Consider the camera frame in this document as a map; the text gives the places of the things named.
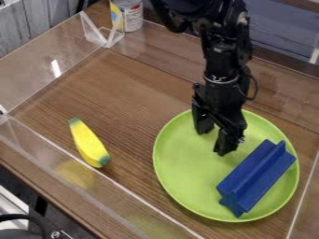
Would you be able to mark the green round plate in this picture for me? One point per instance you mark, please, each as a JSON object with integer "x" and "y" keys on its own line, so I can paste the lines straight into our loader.
{"x": 190, "y": 169}

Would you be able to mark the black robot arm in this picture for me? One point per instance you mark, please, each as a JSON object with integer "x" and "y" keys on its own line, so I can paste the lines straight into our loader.
{"x": 221, "y": 22}

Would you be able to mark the blue plastic block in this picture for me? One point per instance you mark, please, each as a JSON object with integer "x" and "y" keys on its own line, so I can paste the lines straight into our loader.
{"x": 249, "y": 182}

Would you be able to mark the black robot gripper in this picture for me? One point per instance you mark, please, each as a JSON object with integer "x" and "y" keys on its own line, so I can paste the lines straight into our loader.
{"x": 217, "y": 106}

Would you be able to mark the white can with label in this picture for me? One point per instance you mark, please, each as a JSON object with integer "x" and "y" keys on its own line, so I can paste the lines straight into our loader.
{"x": 130, "y": 9}

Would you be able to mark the yellow toy banana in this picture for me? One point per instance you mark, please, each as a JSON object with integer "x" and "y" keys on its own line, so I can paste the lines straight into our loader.
{"x": 89, "y": 144}

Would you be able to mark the clear acrylic enclosure wall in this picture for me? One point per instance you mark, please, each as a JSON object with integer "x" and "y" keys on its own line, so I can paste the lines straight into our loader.
{"x": 126, "y": 88}

